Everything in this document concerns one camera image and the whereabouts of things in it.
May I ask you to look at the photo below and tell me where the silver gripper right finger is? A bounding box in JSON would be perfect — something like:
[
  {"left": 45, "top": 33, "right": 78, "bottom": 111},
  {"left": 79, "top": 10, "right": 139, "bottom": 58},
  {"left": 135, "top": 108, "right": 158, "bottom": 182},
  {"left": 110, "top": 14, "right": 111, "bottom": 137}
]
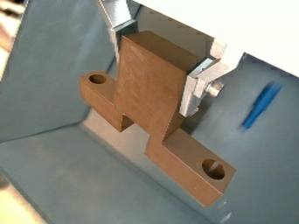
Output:
[{"left": 179, "top": 38, "right": 245, "bottom": 117}]

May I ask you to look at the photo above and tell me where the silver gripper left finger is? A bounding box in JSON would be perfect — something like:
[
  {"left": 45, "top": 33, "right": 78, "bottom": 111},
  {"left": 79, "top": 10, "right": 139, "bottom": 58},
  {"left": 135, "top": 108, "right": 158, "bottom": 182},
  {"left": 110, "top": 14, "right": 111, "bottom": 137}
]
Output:
[{"left": 98, "top": 0, "right": 139, "bottom": 60}]

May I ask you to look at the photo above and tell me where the brown T-shaped block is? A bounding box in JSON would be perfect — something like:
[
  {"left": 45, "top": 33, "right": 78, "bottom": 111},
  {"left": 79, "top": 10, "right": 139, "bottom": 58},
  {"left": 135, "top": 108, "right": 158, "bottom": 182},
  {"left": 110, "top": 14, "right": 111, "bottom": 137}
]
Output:
[{"left": 79, "top": 31, "right": 235, "bottom": 207}]

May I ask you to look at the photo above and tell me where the blue cylindrical peg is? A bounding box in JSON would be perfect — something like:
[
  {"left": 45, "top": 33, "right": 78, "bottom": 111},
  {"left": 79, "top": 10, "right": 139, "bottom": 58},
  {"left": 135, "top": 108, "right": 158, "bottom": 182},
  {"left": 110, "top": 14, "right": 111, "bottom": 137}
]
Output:
[{"left": 242, "top": 81, "right": 282, "bottom": 130}]

